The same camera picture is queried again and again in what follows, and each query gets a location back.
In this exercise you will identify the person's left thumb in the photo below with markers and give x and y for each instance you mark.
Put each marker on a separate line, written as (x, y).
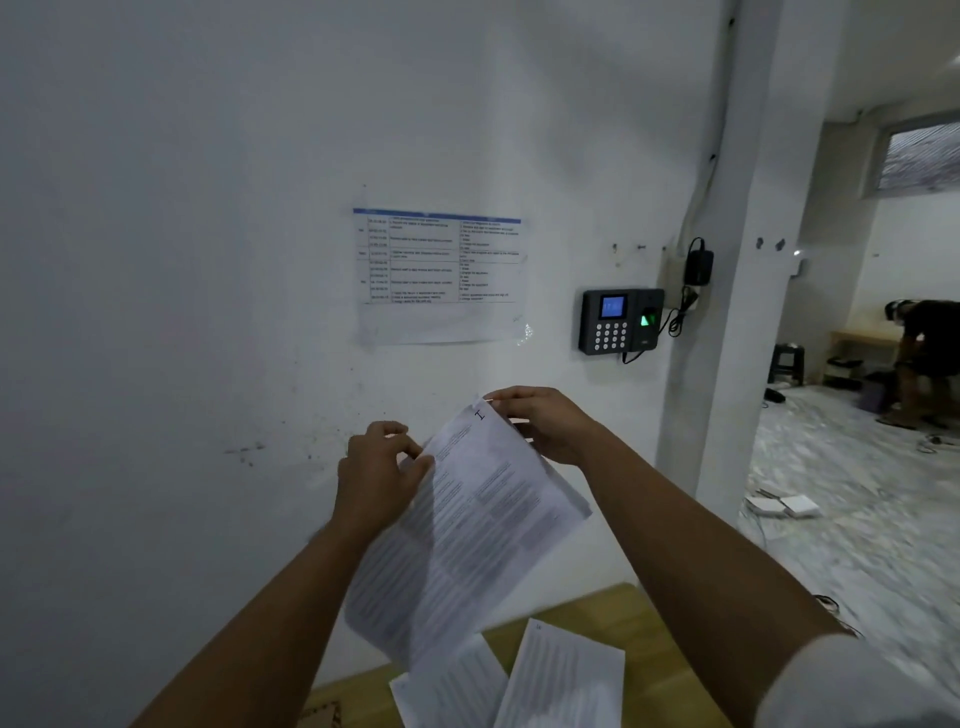
(424, 468)

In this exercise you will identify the printed paper sheet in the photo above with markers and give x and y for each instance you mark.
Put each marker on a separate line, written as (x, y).
(562, 679)
(446, 694)

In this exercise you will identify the person's right thumb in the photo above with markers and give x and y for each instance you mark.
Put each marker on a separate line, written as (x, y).
(504, 409)

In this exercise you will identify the dark plastic stool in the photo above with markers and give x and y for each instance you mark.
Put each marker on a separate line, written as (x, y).
(788, 364)

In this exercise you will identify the person's right hand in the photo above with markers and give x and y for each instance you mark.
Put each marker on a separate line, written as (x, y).
(546, 424)

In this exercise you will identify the black fingerprint attendance device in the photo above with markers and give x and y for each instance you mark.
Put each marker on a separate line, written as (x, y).
(619, 321)

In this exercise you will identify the black power adapter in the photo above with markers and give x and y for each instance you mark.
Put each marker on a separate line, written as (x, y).
(698, 264)

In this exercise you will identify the white flat boxes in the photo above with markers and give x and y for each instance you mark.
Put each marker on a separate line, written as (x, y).
(784, 505)

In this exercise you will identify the person's left forearm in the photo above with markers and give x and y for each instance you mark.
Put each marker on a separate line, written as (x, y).
(247, 630)

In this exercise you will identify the white shirt sleeve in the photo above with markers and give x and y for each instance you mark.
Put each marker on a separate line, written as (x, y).
(862, 686)

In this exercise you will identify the window with grille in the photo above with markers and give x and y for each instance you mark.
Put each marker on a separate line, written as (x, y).
(919, 156)

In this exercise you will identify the person's right forearm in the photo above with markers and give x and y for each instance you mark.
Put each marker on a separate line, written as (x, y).
(694, 555)

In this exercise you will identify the stapled printed paper sheets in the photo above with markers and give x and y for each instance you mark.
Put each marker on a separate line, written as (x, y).
(459, 536)

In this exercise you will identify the white wall socket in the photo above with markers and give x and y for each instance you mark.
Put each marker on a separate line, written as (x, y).
(677, 268)

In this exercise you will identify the wall schedule poster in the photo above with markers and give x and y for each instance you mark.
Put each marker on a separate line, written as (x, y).
(439, 274)

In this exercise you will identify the person's left hand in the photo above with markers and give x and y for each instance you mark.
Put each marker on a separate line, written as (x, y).
(373, 471)

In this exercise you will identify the wooden bench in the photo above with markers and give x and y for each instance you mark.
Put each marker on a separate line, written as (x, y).
(870, 337)

